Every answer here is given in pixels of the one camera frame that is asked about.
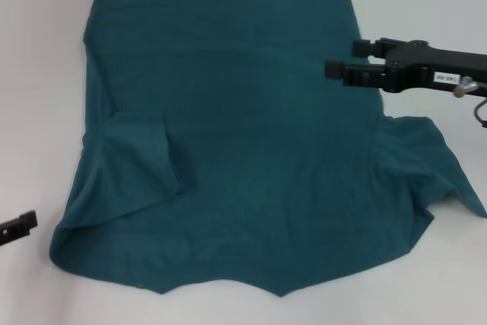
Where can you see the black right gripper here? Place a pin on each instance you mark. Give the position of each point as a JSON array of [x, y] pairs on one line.
[[414, 66]]

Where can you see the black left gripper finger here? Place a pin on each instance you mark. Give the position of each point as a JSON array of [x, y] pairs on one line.
[[23, 223]]

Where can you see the teal blue shirt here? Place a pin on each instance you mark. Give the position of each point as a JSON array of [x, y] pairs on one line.
[[243, 173]]

